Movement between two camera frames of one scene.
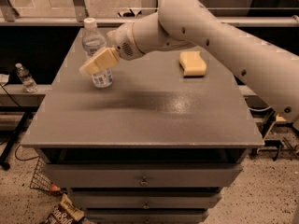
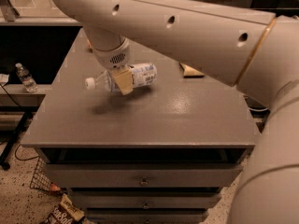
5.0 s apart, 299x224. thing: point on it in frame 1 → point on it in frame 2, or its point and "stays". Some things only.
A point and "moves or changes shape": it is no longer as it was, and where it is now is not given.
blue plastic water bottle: x=94 y=42 moves or changes shape
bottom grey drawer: x=146 y=216 stays
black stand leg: x=12 y=139 stays
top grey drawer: x=106 y=175 stays
